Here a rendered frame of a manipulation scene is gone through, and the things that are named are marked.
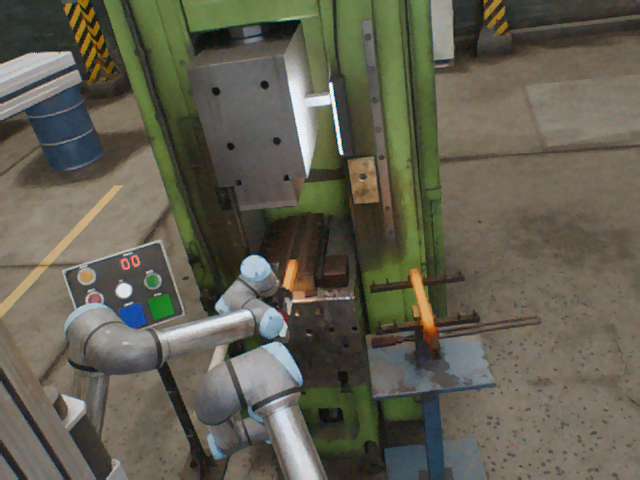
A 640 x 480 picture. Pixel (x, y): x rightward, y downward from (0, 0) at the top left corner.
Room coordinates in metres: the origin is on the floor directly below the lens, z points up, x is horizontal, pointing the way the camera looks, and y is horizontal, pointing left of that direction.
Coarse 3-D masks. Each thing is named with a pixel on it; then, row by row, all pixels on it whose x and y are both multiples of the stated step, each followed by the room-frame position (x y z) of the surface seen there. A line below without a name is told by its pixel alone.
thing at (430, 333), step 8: (416, 272) 1.56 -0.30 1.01; (416, 280) 1.52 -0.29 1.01; (416, 288) 1.48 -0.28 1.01; (416, 296) 1.45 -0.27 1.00; (424, 296) 1.43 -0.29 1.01; (424, 304) 1.39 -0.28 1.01; (424, 312) 1.36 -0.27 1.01; (424, 320) 1.32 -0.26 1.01; (432, 320) 1.31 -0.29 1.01; (424, 328) 1.30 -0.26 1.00; (432, 328) 1.27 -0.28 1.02; (424, 336) 1.27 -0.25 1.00; (432, 336) 1.24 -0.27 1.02; (432, 344) 1.20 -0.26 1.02; (440, 344) 1.20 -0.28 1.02; (432, 352) 1.21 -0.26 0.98
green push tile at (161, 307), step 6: (168, 294) 1.67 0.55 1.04; (150, 300) 1.65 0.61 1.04; (156, 300) 1.65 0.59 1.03; (162, 300) 1.66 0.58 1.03; (168, 300) 1.66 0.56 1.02; (150, 306) 1.64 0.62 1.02; (156, 306) 1.64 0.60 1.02; (162, 306) 1.64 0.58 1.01; (168, 306) 1.65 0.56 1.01; (156, 312) 1.63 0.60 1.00; (162, 312) 1.63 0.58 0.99; (168, 312) 1.63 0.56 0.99; (174, 312) 1.64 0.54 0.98; (156, 318) 1.62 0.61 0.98
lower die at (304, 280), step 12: (288, 216) 2.14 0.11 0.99; (312, 216) 2.10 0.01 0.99; (276, 228) 2.08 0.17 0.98; (288, 228) 2.04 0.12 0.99; (312, 228) 2.00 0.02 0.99; (276, 240) 1.98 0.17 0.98; (288, 240) 1.95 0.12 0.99; (312, 240) 1.91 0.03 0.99; (276, 252) 1.90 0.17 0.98; (288, 252) 1.86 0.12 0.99; (300, 252) 1.83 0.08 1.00; (312, 252) 1.83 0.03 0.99; (288, 264) 1.77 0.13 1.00; (300, 264) 1.76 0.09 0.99; (312, 264) 1.75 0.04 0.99; (300, 276) 1.71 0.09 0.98; (312, 276) 1.70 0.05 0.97; (300, 288) 1.71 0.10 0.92; (312, 288) 1.70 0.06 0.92
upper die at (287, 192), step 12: (288, 180) 1.71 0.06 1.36; (300, 180) 1.81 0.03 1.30; (240, 192) 1.74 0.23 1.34; (252, 192) 1.73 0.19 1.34; (264, 192) 1.72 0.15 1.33; (276, 192) 1.71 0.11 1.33; (288, 192) 1.71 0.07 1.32; (300, 192) 1.78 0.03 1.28; (240, 204) 1.74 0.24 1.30; (252, 204) 1.73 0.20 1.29; (264, 204) 1.72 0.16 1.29; (276, 204) 1.72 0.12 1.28; (288, 204) 1.71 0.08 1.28
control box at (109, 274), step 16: (160, 240) 1.77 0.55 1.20; (112, 256) 1.73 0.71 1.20; (128, 256) 1.73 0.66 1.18; (144, 256) 1.74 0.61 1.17; (160, 256) 1.74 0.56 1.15; (64, 272) 1.69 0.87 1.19; (80, 272) 1.69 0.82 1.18; (96, 272) 1.70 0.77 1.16; (112, 272) 1.70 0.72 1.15; (128, 272) 1.71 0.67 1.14; (144, 272) 1.71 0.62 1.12; (160, 272) 1.71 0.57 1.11; (80, 288) 1.67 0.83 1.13; (96, 288) 1.67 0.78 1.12; (112, 288) 1.67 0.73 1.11; (144, 288) 1.68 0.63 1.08; (160, 288) 1.68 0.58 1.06; (176, 288) 1.69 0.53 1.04; (80, 304) 1.64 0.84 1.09; (112, 304) 1.64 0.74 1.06; (128, 304) 1.65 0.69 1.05; (144, 304) 1.65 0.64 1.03; (176, 304) 1.66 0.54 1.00; (160, 320) 1.62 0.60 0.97
